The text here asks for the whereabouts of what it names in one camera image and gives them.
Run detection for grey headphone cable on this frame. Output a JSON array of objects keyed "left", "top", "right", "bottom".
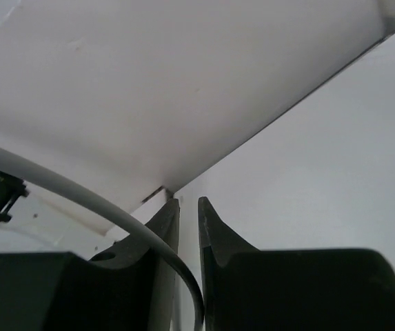
[{"left": 0, "top": 137, "right": 205, "bottom": 331}]

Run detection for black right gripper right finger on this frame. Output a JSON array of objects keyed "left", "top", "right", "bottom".
[{"left": 198, "top": 197, "right": 395, "bottom": 330}]

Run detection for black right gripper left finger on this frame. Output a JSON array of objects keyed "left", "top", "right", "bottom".
[{"left": 0, "top": 197, "right": 181, "bottom": 331}]

